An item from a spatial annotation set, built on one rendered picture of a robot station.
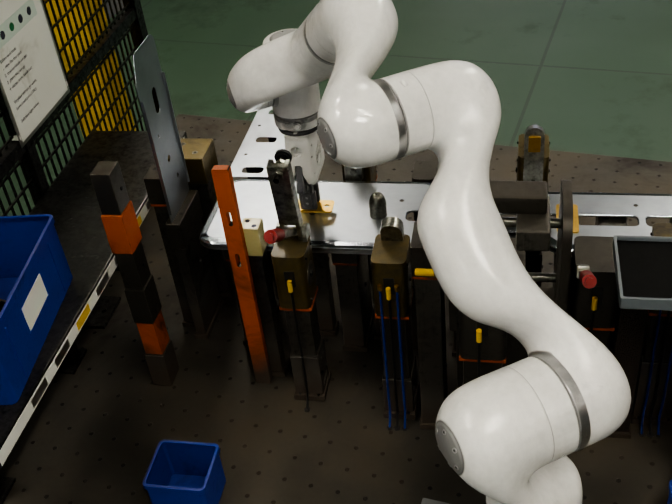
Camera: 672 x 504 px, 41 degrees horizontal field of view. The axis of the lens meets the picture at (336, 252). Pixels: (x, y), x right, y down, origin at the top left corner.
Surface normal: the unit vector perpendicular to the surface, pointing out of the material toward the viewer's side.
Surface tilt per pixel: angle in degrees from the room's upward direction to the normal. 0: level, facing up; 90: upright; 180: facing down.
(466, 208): 39
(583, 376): 26
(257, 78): 70
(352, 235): 0
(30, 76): 90
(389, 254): 0
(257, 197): 0
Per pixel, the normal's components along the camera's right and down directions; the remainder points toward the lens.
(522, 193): -0.10, -0.79
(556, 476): 0.36, -0.67
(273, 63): -0.41, 0.18
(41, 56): 0.98, 0.04
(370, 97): 0.18, -0.53
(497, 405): -0.04, -0.61
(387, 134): 0.36, 0.33
